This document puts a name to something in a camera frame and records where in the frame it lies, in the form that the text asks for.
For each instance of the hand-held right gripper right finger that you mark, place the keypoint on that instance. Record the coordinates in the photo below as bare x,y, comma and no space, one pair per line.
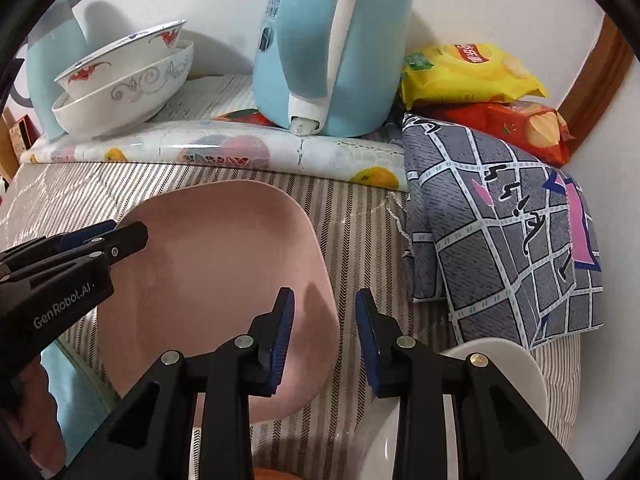
367,342

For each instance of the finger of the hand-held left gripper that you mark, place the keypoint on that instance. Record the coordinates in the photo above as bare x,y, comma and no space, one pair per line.
125,242
85,236

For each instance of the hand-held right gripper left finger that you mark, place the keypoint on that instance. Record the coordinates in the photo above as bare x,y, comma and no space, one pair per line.
281,340

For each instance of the pink square plate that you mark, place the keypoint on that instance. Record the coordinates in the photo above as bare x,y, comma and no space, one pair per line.
210,260

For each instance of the brown bowl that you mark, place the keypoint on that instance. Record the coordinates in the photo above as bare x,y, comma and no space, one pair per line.
272,475

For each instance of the plain white bowl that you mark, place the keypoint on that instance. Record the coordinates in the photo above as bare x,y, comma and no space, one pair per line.
517,362

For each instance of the person's left hand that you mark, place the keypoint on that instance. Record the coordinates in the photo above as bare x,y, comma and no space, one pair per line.
37,410

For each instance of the striped quilt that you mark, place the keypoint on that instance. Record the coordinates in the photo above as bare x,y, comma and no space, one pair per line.
360,240

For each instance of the fruit print table cover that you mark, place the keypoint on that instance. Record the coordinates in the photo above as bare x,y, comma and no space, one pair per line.
200,147

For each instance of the patterned cardboard box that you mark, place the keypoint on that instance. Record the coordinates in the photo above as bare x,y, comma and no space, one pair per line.
15,135

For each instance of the white bowl with grey swirls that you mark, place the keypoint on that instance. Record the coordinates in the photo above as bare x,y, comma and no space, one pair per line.
127,105

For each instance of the grey checked cloth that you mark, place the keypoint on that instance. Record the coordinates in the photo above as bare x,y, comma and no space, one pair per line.
500,220

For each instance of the white bowl with red pattern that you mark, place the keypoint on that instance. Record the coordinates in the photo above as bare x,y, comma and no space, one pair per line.
125,60

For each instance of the light blue thermos jug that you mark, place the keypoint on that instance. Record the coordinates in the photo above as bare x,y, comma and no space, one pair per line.
55,50

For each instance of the light blue electric kettle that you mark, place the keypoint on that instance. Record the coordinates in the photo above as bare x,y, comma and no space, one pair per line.
310,60

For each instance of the red chips bag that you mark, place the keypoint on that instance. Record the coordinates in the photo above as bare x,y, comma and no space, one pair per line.
520,127

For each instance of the yellow chips bag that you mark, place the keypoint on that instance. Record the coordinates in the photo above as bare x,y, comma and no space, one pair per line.
470,77

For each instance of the wooden door frame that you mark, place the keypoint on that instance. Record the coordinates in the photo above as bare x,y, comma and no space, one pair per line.
600,75

